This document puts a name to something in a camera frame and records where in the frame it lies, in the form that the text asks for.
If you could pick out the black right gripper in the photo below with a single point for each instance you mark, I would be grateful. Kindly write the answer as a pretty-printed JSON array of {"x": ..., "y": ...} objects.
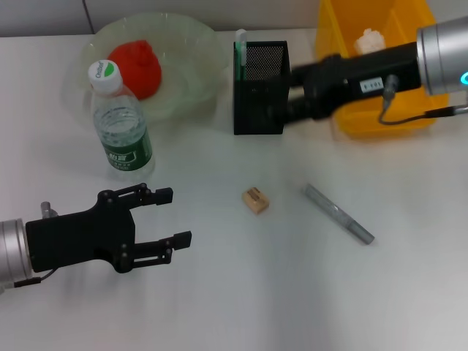
[{"x": 351, "y": 80}]

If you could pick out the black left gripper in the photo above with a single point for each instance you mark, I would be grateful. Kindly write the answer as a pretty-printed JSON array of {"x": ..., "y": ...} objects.
[{"x": 80, "y": 237}]

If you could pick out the clear green-label water bottle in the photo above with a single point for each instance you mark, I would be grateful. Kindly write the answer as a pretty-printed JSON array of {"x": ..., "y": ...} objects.
[{"x": 126, "y": 146}]

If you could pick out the white paper ball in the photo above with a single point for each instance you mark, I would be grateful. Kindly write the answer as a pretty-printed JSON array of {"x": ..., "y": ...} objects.
[{"x": 369, "y": 41}]

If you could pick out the grey marker pen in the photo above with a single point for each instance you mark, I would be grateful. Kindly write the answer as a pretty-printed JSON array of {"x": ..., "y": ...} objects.
[{"x": 336, "y": 214}]

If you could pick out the red-orange knitted orange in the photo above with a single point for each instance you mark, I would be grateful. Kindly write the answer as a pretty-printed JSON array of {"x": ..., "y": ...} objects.
[{"x": 142, "y": 69}]

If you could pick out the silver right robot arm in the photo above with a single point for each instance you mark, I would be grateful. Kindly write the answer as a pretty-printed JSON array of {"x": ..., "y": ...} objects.
[{"x": 442, "y": 55}]

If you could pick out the black mesh pen holder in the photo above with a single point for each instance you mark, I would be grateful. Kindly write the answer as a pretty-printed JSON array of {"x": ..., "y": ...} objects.
[{"x": 259, "y": 109}]

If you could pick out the pale green glass fruit bowl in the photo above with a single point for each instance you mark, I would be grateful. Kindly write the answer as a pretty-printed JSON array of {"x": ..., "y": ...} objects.
[{"x": 190, "y": 73}]

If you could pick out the small tan wooden block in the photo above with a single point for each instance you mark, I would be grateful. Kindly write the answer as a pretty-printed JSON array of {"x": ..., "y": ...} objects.
[{"x": 256, "y": 200}]

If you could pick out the yellow plastic bin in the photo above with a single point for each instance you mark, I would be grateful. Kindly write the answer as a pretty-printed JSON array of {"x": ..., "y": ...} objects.
[{"x": 384, "y": 22}]

